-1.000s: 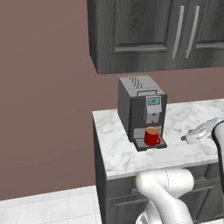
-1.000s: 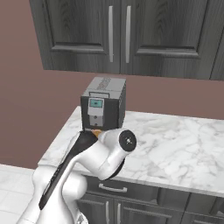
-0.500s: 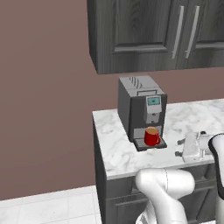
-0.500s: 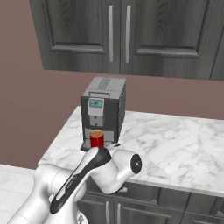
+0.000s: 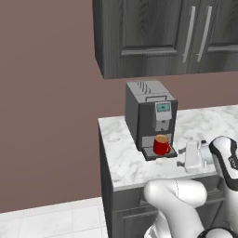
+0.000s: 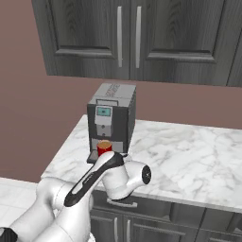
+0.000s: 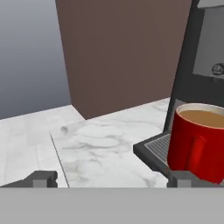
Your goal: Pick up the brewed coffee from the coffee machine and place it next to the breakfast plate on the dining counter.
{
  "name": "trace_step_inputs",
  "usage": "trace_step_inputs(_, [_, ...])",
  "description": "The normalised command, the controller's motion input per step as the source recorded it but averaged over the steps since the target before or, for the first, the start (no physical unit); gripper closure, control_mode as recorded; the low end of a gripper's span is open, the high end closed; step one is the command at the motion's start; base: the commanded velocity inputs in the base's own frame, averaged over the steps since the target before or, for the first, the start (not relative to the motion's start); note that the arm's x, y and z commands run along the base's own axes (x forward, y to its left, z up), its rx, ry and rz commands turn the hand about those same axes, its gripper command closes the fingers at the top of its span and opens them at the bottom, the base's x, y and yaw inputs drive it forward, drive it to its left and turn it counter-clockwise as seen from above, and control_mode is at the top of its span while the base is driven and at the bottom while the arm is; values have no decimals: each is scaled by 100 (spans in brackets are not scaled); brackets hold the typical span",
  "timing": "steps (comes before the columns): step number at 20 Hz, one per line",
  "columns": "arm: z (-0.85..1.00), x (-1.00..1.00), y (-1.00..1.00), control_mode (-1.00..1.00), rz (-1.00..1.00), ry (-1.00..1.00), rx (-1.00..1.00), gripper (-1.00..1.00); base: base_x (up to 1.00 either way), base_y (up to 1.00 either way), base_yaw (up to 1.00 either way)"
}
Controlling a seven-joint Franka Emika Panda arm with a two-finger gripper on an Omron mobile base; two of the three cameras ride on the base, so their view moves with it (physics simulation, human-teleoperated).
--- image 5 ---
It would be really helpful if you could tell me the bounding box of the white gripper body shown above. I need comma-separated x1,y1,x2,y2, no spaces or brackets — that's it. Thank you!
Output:
184,141,205,175

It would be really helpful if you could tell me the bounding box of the red coffee mug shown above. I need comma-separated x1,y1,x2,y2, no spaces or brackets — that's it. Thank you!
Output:
152,134,172,156

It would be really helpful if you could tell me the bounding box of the grey coffee machine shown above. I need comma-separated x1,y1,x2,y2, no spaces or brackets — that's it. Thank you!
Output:
125,80,179,162

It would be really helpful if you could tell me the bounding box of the dark grey drawer front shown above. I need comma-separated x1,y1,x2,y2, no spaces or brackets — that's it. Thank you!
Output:
112,175,227,238

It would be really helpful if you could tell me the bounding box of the dark grey base cabinet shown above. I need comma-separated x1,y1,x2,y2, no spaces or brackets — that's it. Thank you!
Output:
98,125,238,238

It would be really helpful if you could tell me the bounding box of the dark grey cupboard door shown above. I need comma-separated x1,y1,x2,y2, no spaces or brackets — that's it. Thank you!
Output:
187,0,238,74
100,0,200,80

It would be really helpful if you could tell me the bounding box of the silver cupboard handle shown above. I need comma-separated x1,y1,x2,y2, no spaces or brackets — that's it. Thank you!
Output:
181,6,197,64
196,6,213,63

